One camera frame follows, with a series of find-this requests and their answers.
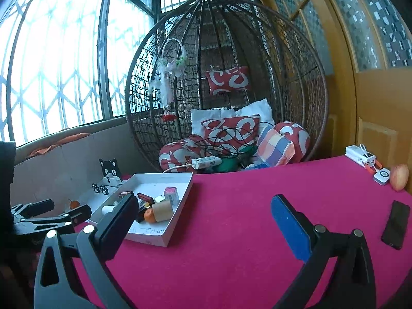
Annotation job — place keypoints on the green cloth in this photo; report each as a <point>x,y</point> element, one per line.
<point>228,164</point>

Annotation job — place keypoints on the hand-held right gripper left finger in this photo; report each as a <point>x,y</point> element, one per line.
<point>116,225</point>

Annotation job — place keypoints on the white pillow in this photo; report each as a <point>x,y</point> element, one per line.
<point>206,116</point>

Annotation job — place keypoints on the magenta tablecloth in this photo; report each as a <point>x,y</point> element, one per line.
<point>241,206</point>

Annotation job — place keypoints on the orange plastic tool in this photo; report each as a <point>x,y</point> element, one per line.
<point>378,164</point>

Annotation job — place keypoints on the white power bank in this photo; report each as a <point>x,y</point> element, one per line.
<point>357,154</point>

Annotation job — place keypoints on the round red patterned pillow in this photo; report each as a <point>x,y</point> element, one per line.
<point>299,138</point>

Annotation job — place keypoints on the orange cloth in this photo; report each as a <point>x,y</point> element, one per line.
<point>64,140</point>

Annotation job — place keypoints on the rose gold metal tube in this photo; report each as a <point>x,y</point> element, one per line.
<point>127,194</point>

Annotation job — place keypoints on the black white cat stand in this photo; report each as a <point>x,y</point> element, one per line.
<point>107,167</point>

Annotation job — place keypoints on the red lighter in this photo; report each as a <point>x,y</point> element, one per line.
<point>146,197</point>

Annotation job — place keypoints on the orange fruit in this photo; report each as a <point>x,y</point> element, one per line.
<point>149,216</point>

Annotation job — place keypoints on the black smartphone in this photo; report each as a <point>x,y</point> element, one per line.
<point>396,225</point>

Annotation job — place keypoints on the red apple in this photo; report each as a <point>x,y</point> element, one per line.
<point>399,177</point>

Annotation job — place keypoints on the white dreamcatcher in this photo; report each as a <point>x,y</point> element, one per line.
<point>165,83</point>

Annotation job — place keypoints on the tan cylindrical container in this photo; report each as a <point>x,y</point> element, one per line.
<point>163,211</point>

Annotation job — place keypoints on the long red patterned pillow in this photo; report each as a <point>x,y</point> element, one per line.
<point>177,154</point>

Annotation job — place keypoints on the red and white small box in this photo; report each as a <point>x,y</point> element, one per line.
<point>171,196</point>

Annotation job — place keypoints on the small orange ornament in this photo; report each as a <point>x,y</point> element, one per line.
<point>74,204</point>

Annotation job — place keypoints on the white round object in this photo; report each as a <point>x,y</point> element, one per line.
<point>107,210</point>

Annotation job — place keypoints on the square red patterned pillow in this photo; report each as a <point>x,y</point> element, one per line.
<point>231,132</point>

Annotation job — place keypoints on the small blue white box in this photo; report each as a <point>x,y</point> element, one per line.
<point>159,199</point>

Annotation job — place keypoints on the white tray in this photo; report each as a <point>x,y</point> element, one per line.
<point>151,231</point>

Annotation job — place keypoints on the wicker hanging chair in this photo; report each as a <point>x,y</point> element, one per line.
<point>144,103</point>

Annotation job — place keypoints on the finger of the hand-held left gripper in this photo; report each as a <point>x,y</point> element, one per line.
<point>58,220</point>
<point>35,207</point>

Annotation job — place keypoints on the window with metal grille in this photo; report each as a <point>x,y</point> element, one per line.
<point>48,54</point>

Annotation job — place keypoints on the white flat board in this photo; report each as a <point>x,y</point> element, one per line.
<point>93,199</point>

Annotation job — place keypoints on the white power strip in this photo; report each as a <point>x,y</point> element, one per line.
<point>206,162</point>

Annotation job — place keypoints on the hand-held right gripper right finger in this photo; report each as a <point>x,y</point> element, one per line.
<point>289,228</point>

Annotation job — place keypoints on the white square device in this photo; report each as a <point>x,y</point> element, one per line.
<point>382,176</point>

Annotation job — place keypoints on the small red patterned pillow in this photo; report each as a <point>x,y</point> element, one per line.
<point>228,80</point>

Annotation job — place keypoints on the plaid pillow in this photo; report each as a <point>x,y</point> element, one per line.
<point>276,148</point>

